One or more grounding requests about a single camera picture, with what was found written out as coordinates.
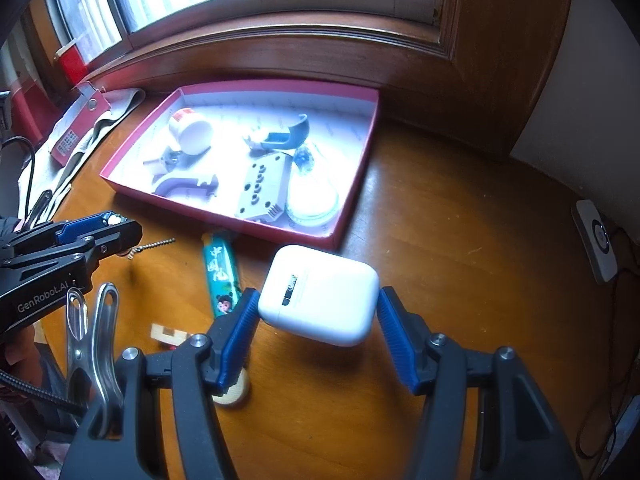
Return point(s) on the white router device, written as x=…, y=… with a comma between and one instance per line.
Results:
x=596, y=241

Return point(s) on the white earbuds case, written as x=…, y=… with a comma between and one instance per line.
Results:
x=319, y=296

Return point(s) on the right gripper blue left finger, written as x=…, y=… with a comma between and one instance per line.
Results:
x=234, y=334

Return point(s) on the blue curved plastic hook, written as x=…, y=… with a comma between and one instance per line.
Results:
x=291, y=139

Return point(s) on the pink shallow cardboard box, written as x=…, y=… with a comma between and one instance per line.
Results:
x=341, y=118

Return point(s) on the grey cloth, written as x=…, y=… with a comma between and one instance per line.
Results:
x=46, y=174

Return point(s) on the metal clip right wrist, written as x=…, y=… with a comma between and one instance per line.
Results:
x=90, y=366

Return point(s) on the grey perforated plastic block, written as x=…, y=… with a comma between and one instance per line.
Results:
x=265, y=190

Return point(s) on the clear round plastic lid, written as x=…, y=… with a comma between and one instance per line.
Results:
x=312, y=192

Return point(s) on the red container on sill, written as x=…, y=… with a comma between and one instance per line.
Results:
x=71, y=62

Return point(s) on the wooden window frame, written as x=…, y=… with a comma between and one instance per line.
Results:
x=475, y=78

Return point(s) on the white jar orange label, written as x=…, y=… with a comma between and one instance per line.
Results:
x=191, y=133

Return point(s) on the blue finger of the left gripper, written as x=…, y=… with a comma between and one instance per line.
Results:
x=110, y=241
x=71, y=230

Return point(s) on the green cartoon lighter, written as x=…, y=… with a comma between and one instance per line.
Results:
x=222, y=273

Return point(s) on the green cartoon keychain figure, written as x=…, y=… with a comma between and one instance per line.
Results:
x=144, y=247

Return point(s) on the wooden puzzle piece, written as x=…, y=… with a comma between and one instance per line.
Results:
x=168, y=337

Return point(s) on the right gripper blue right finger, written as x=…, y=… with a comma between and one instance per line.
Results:
x=403, y=339

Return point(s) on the round wooden disc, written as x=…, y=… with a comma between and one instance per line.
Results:
x=235, y=393

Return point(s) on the red booklet package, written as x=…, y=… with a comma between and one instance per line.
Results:
x=79, y=119

